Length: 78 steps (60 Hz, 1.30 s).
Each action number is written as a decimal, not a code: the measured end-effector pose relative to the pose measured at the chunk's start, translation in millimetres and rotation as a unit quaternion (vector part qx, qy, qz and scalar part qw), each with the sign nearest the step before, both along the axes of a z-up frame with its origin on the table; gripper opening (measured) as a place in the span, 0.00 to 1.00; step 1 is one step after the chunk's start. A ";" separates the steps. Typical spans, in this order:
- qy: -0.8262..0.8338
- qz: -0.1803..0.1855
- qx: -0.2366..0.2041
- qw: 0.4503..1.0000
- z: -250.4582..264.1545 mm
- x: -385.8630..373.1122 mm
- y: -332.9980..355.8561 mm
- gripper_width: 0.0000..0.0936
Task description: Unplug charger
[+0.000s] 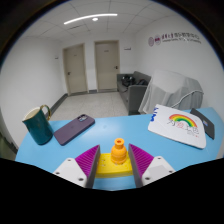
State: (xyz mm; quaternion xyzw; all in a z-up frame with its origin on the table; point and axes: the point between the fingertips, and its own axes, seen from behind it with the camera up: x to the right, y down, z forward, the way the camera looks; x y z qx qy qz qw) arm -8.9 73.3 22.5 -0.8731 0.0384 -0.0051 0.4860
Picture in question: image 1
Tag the purple wall sign lettering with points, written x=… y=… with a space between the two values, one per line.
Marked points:
x=173 y=38

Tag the small round ceiling light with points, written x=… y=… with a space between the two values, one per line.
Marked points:
x=95 y=19

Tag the grey cloth-covered equipment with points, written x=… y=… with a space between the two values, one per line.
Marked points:
x=170 y=88

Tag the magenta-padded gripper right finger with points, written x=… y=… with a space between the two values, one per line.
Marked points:
x=156 y=168

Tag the beige door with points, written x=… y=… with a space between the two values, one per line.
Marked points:
x=75 y=70
x=107 y=66

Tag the black bag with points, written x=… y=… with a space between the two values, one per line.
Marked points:
x=128 y=81

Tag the white rainbow-print mouse pad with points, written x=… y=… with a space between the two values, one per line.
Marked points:
x=176 y=128

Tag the yellow power strip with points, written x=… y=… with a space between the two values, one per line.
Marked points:
x=108 y=170

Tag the purple smartphone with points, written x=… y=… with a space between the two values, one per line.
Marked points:
x=73 y=130

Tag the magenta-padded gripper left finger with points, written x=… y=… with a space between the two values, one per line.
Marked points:
x=71 y=170

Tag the grey sofa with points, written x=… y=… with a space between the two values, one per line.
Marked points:
x=135 y=96

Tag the long curved ceiling light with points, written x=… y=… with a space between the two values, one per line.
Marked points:
x=90 y=17

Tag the dark grey tablet case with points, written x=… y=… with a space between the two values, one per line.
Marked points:
x=205 y=121

